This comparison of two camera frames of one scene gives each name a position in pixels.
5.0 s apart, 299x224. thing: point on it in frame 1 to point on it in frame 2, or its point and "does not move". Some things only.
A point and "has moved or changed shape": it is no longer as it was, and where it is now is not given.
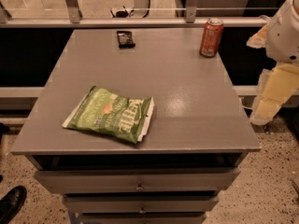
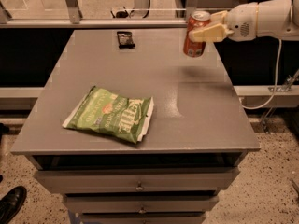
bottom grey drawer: [143, 217] does not move
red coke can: [211, 37] has moved or changed shape
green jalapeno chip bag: [121, 116] does not move
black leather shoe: [11, 203] does not move
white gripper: [284, 38] to [241, 22]
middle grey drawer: [138, 203] does not move
